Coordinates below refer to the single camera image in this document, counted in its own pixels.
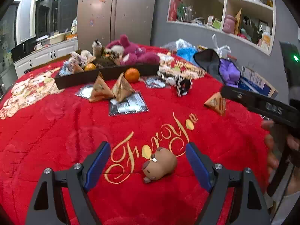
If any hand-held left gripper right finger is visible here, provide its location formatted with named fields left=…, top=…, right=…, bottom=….
left=186, top=142, right=272, bottom=225

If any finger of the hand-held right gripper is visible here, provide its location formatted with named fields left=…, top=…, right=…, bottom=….
left=221, top=85, right=260, bottom=114

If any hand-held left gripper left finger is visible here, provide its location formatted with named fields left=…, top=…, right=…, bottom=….
left=25, top=141, right=111, bottom=225

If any brown capybara toy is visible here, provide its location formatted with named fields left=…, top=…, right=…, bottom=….
left=142, top=147, right=178, bottom=184

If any black rectangular tray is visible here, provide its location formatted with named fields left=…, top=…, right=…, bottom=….
left=54, top=52, right=160, bottom=90

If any person's right hand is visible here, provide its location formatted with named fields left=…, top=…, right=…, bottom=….
left=261, top=119, right=281, bottom=177

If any blue and white cardboard box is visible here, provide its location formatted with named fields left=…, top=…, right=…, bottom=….
left=238, top=66, right=279, bottom=98

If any dark grey pouch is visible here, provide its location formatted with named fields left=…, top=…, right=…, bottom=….
left=193, top=49, right=222, bottom=80

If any white plastic bag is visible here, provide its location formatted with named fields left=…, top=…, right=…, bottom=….
left=212, top=34, right=231, bottom=58

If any red printed blanket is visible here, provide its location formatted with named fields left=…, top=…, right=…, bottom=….
left=0, top=44, right=279, bottom=225

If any black and white scrunchie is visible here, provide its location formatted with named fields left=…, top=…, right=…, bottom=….
left=175, top=76, right=193, bottom=97

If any orange bottle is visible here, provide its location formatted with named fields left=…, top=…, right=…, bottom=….
left=259, top=26, right=272, bottom=51

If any blue plastic bag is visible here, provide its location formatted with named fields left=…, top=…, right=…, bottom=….
left=176, top=47, right=200, bottom=64

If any pink jar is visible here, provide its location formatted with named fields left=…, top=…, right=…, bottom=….
left=222, top=14, right=236, bottom=34

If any orange paper cone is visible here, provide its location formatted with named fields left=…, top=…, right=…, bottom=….
left=234, top=8, right=243, bottom=35

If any clear plastic bag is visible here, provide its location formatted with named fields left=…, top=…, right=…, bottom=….
left=162, top=39, right=200, bottom=52

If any clear glassware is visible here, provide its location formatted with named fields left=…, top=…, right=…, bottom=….
left=177, top=3, right=197, bottom=23

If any pink plush bear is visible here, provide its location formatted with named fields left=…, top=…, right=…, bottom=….
left=105, top=35, right=161, bottom=65

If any blue scrunchie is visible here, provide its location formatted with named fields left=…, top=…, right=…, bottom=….
left=60, top=61, right=74, bottom=74

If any red gift box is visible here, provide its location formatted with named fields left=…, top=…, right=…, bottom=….
left=168, top=0, right=183, bottom=21

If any brown plush toy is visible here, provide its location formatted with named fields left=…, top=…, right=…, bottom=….
left=92, top=39, right=106, bottom=58

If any white kitchen cabinet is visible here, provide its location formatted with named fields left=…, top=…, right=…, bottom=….
left=13, top=38, right=78, bottom=78

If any beige plastic basin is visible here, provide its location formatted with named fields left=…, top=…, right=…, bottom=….
left=48, top=33, right=66, bottom=44

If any black microwave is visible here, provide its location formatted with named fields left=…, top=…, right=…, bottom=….
left=11, top=37, right=37, bottom=61

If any silver double-door fridge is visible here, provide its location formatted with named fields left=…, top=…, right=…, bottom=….
left=77, top=0, right=157, bottom=50

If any glass sliding door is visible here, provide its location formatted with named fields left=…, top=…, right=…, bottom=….
left=0, top=2, right=24, bottom=94

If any dark glass window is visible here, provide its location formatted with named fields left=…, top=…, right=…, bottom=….
left=35, top=0, right=81, bottom=37

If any white wall shelf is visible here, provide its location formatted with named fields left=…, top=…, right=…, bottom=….
left=167, top=0, right=276, bottom=56

